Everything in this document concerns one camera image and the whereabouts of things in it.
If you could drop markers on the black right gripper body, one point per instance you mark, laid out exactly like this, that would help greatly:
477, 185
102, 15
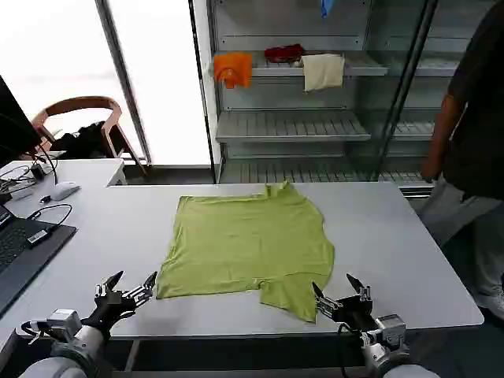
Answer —
354, 311

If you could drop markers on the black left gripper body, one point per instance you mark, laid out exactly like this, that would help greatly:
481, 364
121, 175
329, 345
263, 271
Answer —
107, 306

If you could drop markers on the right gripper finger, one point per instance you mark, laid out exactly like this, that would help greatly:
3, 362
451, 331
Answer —
362, 292
325, 304

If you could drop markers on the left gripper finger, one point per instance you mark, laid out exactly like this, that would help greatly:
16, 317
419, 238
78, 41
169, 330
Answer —
111, 282
141, 292

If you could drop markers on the green t-shirt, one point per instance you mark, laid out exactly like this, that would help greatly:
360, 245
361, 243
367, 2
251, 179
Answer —
244, 244

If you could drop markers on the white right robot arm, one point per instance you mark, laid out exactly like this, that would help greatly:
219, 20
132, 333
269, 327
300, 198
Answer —
388, 346

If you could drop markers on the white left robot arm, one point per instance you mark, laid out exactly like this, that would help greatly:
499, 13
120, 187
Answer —
63, 346

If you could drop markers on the person's hand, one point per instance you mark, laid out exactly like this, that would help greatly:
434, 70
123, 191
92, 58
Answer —
430, 171

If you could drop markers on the white labelled usb plug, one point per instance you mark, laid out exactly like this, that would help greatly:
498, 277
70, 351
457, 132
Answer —
38, 236

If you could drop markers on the black laptop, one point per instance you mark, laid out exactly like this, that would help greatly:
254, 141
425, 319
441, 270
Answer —
23, 256

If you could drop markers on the white computer mouse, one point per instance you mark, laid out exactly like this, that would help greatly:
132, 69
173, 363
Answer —
65, 190

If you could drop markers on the small black dongle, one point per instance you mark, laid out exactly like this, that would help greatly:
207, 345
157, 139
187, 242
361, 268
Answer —
45, 199

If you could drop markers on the black power adapter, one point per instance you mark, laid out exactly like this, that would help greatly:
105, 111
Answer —
39, 171

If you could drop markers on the black garment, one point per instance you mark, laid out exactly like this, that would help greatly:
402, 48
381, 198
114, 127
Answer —
84, 139

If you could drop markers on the brown wooden chair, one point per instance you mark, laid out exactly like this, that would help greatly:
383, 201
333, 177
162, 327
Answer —
110, 114

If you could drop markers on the grey metal shelf rack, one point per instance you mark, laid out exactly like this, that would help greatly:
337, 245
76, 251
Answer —
291, 126

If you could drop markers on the black monitor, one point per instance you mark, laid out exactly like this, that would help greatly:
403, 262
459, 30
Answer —
13, 122

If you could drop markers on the person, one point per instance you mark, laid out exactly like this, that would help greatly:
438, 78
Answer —
478, 138

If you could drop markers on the grey window frame post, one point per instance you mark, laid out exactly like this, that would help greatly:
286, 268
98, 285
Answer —
126, 82

